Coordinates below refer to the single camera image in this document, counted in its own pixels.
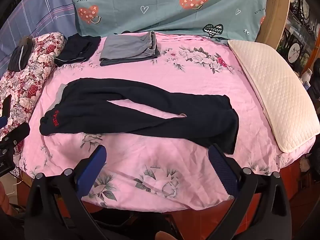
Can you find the folded navy pants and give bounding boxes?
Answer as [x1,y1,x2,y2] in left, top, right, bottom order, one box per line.
[54,33,102,68]

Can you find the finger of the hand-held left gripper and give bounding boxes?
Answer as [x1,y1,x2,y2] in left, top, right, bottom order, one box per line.
[0,94,12,128]
[0,122,31,153]

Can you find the folded grey pants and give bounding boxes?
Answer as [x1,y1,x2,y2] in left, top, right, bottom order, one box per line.
[99,31,160,67]

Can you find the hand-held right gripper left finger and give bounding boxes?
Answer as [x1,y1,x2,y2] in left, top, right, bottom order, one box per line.
[24,144,107,240]

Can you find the pink floral bedsheet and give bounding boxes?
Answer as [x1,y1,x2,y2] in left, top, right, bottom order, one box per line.
[19,31,315,212]

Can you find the white cable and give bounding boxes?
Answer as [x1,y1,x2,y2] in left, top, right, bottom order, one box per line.
[5,176,24,197]

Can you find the group of decorative plates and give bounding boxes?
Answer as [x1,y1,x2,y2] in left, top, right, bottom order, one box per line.
[277,0,320,80]

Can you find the wooden headboard frame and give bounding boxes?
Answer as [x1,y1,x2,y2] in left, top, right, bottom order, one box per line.
[255,0,292,50]

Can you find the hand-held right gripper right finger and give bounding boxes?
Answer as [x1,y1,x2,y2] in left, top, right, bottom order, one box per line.
[208,143,293,240]

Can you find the red floral quilt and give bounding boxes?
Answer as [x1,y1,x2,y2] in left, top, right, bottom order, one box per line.
[0,32,66,178]

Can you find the dark navy pants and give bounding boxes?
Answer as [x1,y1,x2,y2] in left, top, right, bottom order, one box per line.
[39,78,239,155]

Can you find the white quilted pillow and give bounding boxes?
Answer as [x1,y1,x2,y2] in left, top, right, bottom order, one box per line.
[227,39,317,153]

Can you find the dark grey folded garment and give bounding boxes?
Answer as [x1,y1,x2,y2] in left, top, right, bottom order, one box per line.
[7,37,34,72]

